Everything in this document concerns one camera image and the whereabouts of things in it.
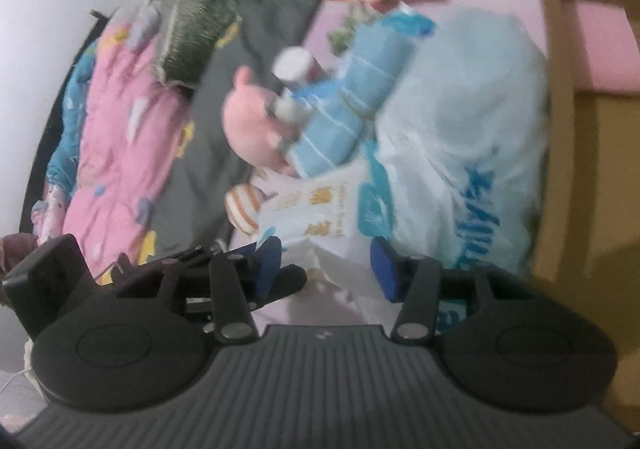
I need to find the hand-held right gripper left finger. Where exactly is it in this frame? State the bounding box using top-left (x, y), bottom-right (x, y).
top-left (116, 235), bottom-right (284, 345)

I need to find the pink printed quilt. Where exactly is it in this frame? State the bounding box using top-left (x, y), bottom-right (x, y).
top-left (31, 4), bottom-right (201, 270)

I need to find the pink plush toy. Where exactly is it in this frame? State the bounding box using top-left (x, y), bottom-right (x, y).
top-left (222, 66), bottom-right (301, 177)

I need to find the brown cardboard box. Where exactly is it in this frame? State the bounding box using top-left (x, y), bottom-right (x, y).
top-left (527, 0), bottom-right (640, 449)

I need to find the white cylindrical container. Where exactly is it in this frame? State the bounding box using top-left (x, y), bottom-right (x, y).
top-left (272, 46), bottom-right (321, 90)

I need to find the blue striped towel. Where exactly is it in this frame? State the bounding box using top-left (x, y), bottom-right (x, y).
top-left (285, 14), bottom-right (426, 180)

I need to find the orange striped towel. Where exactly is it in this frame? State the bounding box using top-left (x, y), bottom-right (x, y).
top-left (224, 183), bottom-right (266, 235)

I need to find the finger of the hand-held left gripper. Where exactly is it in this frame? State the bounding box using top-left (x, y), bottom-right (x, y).
top-left (150, 245), bottom-right (217, 266)
top-left (245, 265), bottom-right (307, 312)

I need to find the white cotton pad packet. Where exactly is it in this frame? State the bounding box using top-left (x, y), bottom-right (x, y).
top-left (257, 164), bottom-right (401, 255)

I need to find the white plastic bag blue print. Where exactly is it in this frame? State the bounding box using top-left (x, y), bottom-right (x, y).
top-left (367, 6), bottom-right (551, 275)

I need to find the dark grey garment yellow print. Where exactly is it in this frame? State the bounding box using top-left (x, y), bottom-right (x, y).
top-left (155, 0), bottom-right (346, 260)

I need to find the green fuzzy cloth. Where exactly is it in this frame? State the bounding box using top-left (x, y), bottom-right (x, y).
top-left (150, 0), bottom-right (241, 85)

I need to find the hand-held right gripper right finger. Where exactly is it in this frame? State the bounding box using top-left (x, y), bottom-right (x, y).
top-left (369, 236), bottom-right (538, 345)

